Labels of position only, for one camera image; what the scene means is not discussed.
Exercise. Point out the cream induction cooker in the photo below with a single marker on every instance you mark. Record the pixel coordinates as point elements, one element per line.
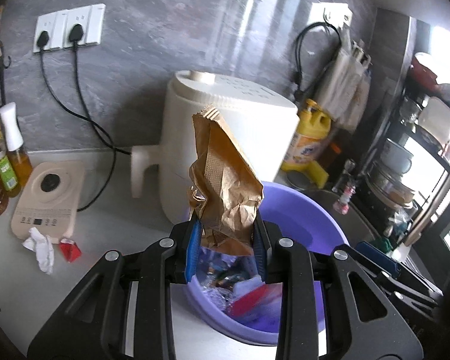
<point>50,200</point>

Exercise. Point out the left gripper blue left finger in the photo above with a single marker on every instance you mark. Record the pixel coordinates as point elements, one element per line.
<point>193,250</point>

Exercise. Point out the dish rack with pots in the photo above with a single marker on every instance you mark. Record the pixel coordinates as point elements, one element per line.
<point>405,179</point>

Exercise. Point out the black metal kitchen rack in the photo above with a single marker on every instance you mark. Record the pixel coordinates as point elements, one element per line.
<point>5,63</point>

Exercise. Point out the white wall socket right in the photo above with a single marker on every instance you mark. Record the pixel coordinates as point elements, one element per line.
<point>91,19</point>

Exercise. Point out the white oil spray bottle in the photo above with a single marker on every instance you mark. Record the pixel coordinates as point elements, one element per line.
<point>16,149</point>

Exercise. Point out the brown paper bag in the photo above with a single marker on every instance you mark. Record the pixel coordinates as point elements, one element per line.
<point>226,194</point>

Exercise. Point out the yellow detergent bottle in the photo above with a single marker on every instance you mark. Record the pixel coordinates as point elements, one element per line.
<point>313,127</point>

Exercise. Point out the red white torn wrapper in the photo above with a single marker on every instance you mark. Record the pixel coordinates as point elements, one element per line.
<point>69,249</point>

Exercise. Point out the white wall socket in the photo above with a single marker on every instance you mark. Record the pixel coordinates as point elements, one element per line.
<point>54,23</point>
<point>91,19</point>

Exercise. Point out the white tissue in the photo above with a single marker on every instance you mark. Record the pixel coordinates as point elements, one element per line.
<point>42,247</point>

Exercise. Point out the hanging cloth bags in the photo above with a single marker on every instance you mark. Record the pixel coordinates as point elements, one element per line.
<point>339,91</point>

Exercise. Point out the purple plastic bucket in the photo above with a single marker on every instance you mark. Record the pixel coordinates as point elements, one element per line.
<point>295,230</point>

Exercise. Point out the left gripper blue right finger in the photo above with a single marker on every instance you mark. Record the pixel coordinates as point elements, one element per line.
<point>259,250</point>

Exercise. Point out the cream air fryer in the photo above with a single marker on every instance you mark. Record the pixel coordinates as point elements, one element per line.
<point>259,122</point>

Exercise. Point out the white wall socket left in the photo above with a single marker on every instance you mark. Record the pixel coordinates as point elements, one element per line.
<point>54,23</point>

